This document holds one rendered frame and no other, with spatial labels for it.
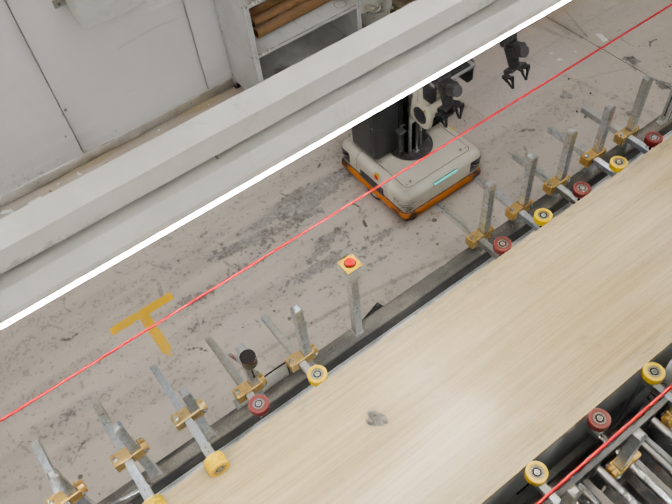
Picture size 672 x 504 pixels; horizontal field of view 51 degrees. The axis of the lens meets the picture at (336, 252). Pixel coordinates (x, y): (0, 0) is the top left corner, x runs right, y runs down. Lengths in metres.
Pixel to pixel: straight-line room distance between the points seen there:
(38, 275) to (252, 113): 0.50
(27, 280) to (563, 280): 2.23
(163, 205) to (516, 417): 1.72
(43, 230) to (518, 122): 4.05
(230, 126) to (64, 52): 3.42
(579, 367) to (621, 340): 0.21
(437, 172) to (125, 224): 3.05
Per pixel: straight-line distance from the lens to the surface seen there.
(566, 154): 3.39
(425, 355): 2.80
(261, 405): 2.75
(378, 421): 2.66
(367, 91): 1.53
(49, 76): 4.77
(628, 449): 2.65
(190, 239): 4.47
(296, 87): 1.42
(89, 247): 1.37
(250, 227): 4.43
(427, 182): 4.19
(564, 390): 2.80
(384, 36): 1.53
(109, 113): 5.06
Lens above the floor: 3.36
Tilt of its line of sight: 53 degrees down
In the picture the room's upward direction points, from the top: 8 degrees counter-clockwise
